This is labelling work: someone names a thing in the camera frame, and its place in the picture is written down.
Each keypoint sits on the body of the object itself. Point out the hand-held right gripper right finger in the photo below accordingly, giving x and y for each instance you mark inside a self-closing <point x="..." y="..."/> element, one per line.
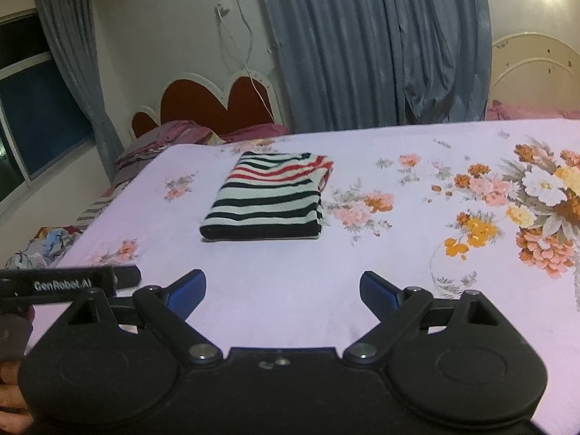
<point x="378" y="292"/>

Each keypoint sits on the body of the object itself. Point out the wide blue-grey curtain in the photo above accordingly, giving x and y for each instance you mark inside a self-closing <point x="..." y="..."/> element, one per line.
<point x="371" y="45"/>

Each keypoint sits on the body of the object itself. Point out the blue-grey window curtain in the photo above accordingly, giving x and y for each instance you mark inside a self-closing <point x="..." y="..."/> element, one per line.
<point x="77" y="54"/>

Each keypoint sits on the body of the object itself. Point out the colourful patterned blanket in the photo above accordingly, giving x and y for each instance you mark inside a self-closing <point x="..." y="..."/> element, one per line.
<point x="45" y="240"/>

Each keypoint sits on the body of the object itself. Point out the pink pillow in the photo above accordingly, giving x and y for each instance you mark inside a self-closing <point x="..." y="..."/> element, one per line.
<point x="258" y="131"/>
<point x="521" y="111"/>

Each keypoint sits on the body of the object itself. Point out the window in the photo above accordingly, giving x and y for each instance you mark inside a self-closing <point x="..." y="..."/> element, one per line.
<point x="40" y="118"/>

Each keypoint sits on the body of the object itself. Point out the white wall socket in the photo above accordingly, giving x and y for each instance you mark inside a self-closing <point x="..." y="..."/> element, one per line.
<point x="222" y="9"/>

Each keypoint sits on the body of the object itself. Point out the striped knit sweater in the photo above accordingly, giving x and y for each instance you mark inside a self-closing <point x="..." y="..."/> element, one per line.
<point x="272" y="199"/>

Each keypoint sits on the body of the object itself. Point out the cream arched headboard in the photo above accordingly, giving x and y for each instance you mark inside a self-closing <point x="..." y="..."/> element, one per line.
<point x="534" y="77"/>

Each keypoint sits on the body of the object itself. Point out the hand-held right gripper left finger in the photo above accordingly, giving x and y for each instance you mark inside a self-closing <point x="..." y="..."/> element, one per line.
<point x="188" y="290"/>

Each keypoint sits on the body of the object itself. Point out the person's left hand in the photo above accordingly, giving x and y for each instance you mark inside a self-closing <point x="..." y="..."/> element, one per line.
<point x="9" y="394"/>

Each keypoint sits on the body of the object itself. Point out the floral pink bed sheet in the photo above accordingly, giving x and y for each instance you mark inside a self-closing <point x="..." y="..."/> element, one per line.
<point x="272" y="272"/>

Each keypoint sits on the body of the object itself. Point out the purple patterned pillow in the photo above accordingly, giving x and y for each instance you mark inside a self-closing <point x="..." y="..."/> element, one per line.
<point x="181" y="133"/>

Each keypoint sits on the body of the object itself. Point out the red heart-shaped headboard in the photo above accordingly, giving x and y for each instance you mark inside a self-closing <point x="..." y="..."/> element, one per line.
<point x="195" y="99"/>

